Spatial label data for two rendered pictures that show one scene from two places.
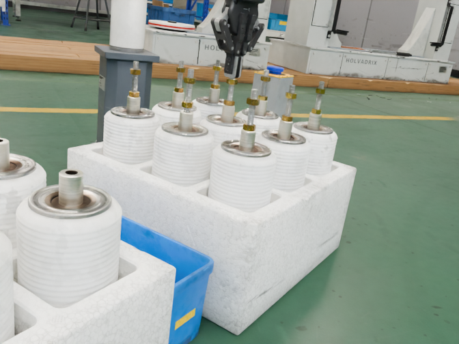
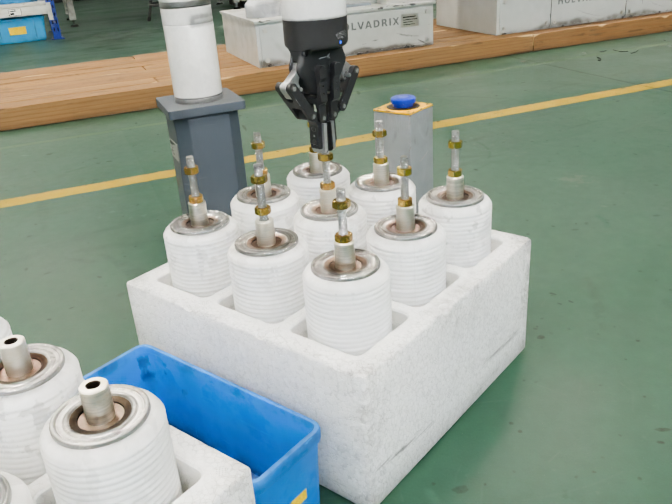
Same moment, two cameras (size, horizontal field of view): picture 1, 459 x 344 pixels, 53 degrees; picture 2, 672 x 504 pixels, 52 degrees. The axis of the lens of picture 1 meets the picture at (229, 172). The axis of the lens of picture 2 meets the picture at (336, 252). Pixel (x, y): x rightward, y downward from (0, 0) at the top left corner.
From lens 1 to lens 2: 0.18 m
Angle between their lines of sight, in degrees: 9
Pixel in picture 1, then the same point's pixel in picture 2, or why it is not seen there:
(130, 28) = (197, 70)
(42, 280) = not seen: outside the picture
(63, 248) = (95, 483)
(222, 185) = (319, 322)
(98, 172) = (167, 312)
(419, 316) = (634, 448)
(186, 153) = (269, 278)
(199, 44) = not seen: hidden behind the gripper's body
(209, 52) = not seen: hidden behind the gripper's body
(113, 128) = (176, 251)
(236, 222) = (340, 374)
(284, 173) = (411, 281)
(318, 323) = (485, 479)
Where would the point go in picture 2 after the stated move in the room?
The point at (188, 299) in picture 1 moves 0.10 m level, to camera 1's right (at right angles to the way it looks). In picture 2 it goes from (291, 482) to (391, 485)
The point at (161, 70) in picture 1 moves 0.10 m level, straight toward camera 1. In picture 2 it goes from (276, 78) to (275, 83)
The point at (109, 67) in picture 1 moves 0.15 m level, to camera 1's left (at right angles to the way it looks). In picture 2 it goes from (179, 129) to (103, 132)
